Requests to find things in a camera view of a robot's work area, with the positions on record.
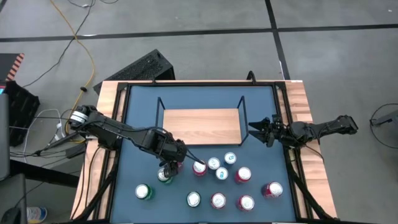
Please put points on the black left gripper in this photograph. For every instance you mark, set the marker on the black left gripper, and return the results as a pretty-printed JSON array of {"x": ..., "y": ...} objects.
[{"x": 172, "y": 149}]

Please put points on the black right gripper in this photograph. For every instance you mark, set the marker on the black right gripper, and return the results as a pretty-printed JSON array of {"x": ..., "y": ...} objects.
[{"x": 280, "y": 133}]

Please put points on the gray cabinet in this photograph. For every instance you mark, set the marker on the gray cabinet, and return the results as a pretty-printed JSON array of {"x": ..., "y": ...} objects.
[{"x": 3, "y": 137}]

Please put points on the gray metal stand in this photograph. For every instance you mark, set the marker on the gray metal stand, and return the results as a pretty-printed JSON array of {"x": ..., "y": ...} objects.
[{"x": 387, "y": 119}]

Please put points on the black power strip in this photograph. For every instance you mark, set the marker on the black power strip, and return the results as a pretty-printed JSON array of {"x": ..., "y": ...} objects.
[{"x": 62, "y": 140}]

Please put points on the black case orange striped edge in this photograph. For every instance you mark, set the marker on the black case orange striped edge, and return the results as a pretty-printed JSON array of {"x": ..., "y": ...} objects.
[{"x": 7, "y": 65}]

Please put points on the black table clamp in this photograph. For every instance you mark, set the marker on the black table clamp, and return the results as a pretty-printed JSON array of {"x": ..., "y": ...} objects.
[
  {"x": 154, "y": 80},
  {"x": 250, "y": 73}
]

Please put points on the black power adapter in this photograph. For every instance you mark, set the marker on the black power adapter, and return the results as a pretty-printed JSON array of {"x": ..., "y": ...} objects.
[{"x": 76, "y": 151}]

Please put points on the blue table mat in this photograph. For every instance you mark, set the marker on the blue table mat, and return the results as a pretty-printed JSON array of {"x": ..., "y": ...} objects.
[{"x": 136, "y": 168}]

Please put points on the green soda can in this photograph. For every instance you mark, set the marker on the green soda can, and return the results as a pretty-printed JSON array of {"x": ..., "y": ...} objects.
[
  {"x": 193, "y": 199},
  {"x": 161, "y": 177},
  {"x": 142, "y": 191}
]

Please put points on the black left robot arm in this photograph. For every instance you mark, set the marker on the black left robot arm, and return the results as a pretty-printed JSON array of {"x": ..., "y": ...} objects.
[{"x": 118, "y": 132}]

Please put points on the black desk leg beam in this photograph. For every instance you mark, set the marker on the black desk leg beam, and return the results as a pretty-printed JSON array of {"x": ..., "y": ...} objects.
[{"x": 43, "y": 174}]

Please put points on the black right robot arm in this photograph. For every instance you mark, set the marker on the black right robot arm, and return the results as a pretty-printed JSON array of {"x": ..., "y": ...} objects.
[{"x": 329, "y": 127}]

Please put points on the white blue yellow bottle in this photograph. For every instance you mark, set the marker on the white blue yellow bottle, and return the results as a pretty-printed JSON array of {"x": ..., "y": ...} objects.
[{"x": 36, "y": 214}]

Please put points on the silver blue slim can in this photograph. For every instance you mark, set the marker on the silver blue slim can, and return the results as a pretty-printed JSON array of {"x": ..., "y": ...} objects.
[
  {"x": 221, "y": 173},
  {"x": 214, "y": 163},
  {"x": 230, "y": 158}
]

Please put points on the black plastic crate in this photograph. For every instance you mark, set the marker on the black plastic crate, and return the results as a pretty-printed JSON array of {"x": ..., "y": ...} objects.
[{"x": 21, "y": 112}]

